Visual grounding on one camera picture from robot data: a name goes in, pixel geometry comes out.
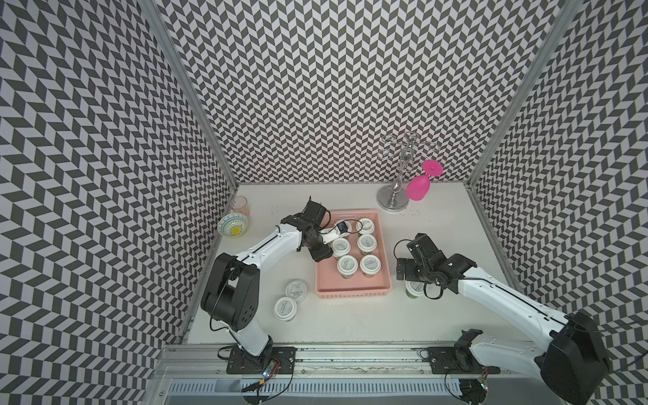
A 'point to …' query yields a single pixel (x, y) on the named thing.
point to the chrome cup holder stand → (394, 198)
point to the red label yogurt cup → (369, 265)
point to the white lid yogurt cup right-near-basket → (366, 244)
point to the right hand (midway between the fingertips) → (411, 274)
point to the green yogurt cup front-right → (414, 288)
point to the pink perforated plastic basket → (329, 283)
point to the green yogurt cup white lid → (368, 226)
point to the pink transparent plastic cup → (240, 203)
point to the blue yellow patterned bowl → (233, 224)
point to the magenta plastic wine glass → (418, 186)
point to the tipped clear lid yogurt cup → (297, 289)
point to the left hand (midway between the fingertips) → (322, 247)
